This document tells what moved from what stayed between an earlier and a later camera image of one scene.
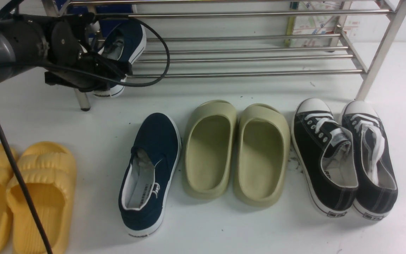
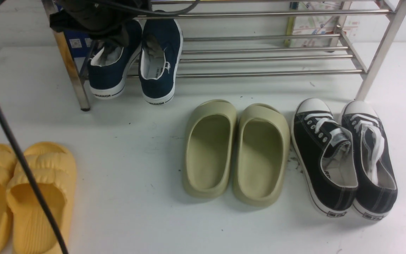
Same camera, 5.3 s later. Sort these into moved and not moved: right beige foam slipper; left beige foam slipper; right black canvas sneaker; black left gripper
Moved: black left gripper
Not moved: right black canvas sneaker; right beige foam slipper; left beige foam slipper
